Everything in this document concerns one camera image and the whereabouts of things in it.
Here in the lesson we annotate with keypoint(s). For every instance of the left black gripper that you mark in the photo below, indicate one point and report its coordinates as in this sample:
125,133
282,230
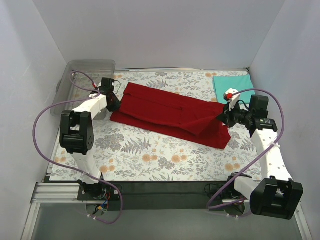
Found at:
114,103

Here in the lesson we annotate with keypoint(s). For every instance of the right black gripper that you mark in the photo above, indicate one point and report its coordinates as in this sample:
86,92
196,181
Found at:
228,117

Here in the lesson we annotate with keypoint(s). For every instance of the red t shirt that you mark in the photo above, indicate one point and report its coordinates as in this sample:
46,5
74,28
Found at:
173,115

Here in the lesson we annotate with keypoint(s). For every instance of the clear plastic bin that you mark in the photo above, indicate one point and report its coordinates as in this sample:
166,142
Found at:
79,76

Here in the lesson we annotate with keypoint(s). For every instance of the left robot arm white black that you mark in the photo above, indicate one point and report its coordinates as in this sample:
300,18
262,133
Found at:
77,134

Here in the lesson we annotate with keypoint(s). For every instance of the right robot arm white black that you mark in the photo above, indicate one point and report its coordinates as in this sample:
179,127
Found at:
277,195

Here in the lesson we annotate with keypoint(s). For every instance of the floral table mat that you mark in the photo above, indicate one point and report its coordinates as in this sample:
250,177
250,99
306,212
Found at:
127,153

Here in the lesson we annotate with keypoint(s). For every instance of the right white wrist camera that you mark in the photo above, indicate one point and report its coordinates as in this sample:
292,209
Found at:
232,96

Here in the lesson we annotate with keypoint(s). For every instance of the aluminium frame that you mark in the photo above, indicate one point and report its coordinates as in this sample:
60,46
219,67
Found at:
56,214

